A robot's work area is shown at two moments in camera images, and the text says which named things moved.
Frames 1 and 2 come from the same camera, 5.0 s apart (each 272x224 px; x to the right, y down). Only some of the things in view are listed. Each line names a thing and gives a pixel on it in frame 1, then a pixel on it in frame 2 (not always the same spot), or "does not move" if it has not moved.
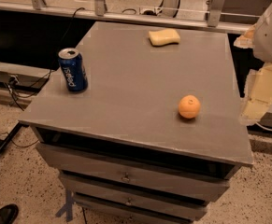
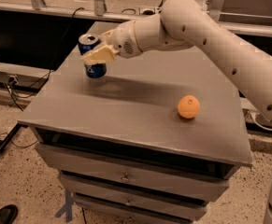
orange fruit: (189, 106) does not move
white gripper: (270, 36) to (122, 39)
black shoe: (5, 215) does not move
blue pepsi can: (72, 64) to (87, 43)
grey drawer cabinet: (121, 146) does not move
